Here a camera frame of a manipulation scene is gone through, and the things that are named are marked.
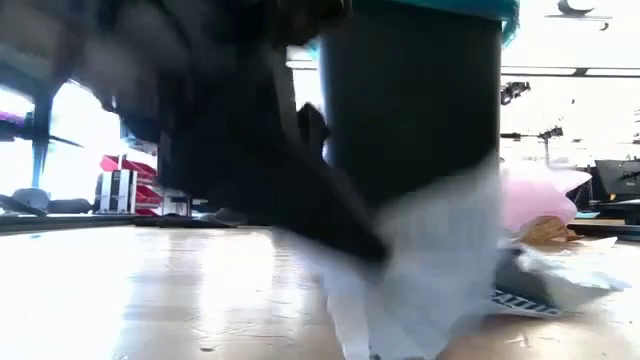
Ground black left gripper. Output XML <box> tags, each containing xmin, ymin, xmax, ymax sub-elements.
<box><xmin>74</xmin><ymin>0</ymin><xmax>351</xmax><ymax>191</ymax></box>

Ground black trash bin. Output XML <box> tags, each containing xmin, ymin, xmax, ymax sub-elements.
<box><xmin>318</xmin><ymin>0</ymin><xmax>503</xmax><ymax>206</ymax></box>

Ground white translucent plastic packet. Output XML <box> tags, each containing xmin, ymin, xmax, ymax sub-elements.
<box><xmin>279</xmin><ymin>159</ymin><xmax>504</xmax><ymax>360</ymax></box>

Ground teal plastic bin liner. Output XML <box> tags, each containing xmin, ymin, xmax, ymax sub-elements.
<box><xmin>307</xmin><ymin>0</ymin><xmax>521</xmax><ymax>59</ymax></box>

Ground pink plastic bag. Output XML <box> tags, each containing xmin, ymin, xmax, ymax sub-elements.
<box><xmin>501</xmin><ymin>162</ymin><xmax>592</xmax><ymax>234</ymax></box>

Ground red bin shelf rack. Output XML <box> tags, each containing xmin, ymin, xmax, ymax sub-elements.
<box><xmin>94</xmin><ymin>154</ymin><xmax>164</xmax><ymax>217</ymax></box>

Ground ceiling spotlight rig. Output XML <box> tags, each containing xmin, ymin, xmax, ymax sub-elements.
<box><xmin>501</xmin><ymin>80</ymin><xmax>532</xmax><ymax>106</ymax></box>

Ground dark bundle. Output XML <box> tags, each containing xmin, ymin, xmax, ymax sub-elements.
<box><xmin>12</xmin><ymin>187</ymin><xmax>51</xmax><ymax>214</ymax></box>
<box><xmin>47</xmin><ymin>197</ymin><xmax>95</xmax><ymax>215</ymax></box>

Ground black computer monitor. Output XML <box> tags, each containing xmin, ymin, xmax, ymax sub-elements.
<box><xmin>594</xmin><ymin>159</ymin><xmax>640</xmax><ymax>202</ymax></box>

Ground black overhead rig frame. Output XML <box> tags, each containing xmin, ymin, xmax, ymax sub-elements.
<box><xmin>501</xmin><ymin>127</ymin><xmax>564</xmax><ymax>166</ymax></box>

